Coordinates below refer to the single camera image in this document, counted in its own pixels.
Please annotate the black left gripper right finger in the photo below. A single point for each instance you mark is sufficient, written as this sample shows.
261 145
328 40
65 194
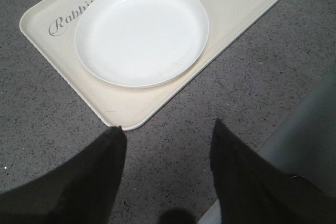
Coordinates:
250 190

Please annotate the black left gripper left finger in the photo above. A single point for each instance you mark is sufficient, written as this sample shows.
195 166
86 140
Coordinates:
82 190

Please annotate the white round plate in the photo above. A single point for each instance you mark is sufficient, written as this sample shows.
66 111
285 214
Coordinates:
141 43

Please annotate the cream rabbit serving tray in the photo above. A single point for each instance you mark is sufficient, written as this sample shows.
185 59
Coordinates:
50 27

